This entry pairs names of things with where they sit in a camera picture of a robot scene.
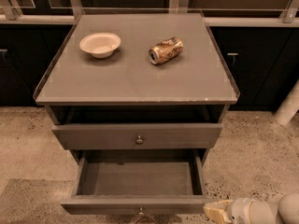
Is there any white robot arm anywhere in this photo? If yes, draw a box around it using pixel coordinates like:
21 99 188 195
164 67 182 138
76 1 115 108
203 193 299 224

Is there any crushed gold soda can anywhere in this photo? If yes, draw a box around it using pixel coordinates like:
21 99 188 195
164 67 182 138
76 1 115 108
149 37 183 65

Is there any grey wooden drawer cabinet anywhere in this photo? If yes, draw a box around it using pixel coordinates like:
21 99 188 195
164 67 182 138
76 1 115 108
32 12 241 166

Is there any white paper bowl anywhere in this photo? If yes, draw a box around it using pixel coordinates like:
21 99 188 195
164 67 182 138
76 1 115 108
79 33 121 58

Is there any grey drawer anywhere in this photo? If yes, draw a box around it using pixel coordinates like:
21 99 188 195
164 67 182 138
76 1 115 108
52 123 222 150
61 149 211 215

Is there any grey top drawer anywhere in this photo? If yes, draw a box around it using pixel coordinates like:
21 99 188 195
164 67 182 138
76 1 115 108
52 123 222 150

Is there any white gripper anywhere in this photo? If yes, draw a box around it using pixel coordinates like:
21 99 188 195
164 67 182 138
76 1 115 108
203 198 253 224

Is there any dark background cabinet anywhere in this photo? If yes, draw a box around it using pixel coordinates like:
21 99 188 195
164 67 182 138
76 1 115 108
0 24 299 111

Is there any clear acrylic barrier frame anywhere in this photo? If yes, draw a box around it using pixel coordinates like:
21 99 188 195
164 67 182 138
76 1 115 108
0 0 299 26

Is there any white cylindrical post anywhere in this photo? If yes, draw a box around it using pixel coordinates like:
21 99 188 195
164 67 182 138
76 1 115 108
274 80 299 126

